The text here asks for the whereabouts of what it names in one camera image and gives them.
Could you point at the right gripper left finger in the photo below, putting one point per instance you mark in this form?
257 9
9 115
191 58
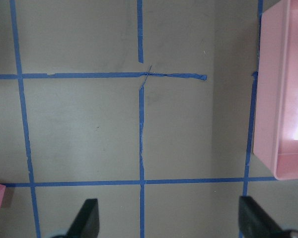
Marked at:
86 223

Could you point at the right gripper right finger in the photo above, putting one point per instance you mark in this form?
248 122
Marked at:
254 222

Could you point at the pink plastic bin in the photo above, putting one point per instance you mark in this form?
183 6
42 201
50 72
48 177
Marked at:
276 115

